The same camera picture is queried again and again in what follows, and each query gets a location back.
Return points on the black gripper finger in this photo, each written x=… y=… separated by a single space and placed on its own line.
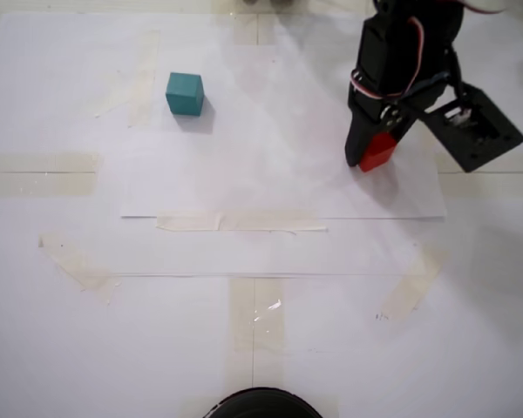
x=357 y=139
x=398 y=126

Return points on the beige masking tape strip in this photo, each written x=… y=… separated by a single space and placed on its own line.
x=409 y=287
x=257 y=331
x=144 y=78
x=488 y=185
x=48 y=185
x=74 y=265

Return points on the teal blue cube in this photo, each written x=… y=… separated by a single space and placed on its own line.
x=184 y=98

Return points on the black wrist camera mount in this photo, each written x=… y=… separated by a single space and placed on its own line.
x=479 y=135

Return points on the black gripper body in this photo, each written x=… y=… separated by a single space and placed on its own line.
x=363 y=114

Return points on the black round-base camera stand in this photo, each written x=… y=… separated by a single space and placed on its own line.
x=263 y=405

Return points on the red cube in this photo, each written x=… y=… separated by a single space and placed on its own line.
x=377 y=157

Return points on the white paper sheet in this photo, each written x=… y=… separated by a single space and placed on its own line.
x=266 y=174

